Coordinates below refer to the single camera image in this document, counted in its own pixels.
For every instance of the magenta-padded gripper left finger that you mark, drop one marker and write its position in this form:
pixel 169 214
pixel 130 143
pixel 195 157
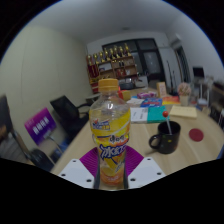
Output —
pixel 75 171

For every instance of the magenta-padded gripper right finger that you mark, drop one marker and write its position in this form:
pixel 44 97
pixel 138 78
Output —
pixel 146 171

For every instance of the orange-capped yellow drink bottle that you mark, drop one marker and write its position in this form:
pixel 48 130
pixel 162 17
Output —
pixel 110 133

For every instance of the black mug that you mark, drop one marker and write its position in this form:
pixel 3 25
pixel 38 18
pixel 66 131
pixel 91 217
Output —
pixel 168 141

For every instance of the grey striped chair black armrest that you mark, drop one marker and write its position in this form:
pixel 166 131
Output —
pixel 40 158

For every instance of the white book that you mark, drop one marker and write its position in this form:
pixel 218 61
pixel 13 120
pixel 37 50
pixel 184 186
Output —
pixel 139 115

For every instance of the purple sign board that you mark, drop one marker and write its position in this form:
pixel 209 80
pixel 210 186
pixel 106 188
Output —
pixel 40 126

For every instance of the teal book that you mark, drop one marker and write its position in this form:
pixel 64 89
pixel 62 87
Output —
pixel 157 115

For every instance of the black office chair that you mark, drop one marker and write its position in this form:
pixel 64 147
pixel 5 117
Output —
pixel 66 113

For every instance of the red-tipped stick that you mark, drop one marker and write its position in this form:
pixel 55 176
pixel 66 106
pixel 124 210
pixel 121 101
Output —
pixel 165 114

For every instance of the flat round red coaster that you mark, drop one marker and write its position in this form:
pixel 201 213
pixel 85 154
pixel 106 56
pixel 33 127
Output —
pixel 196 134

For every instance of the pale yellow notepad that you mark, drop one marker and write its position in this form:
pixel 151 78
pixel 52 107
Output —
pixel 183 112

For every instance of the yellow gift box red ribbon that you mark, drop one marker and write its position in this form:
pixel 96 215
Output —
pixel 126 95

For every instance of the orange card stand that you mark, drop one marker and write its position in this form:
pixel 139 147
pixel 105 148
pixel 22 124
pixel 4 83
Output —
pixel 162 89

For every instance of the potted dried flowers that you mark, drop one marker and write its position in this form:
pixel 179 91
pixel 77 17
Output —
pixel 184 91

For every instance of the wooden shelf unit with trophies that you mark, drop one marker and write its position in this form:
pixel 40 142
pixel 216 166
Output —
pixel 113 66

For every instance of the black computer monitor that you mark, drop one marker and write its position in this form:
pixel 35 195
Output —
pixel 198 72

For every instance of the white air conditioner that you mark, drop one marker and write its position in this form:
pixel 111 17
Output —
pixel 176 39

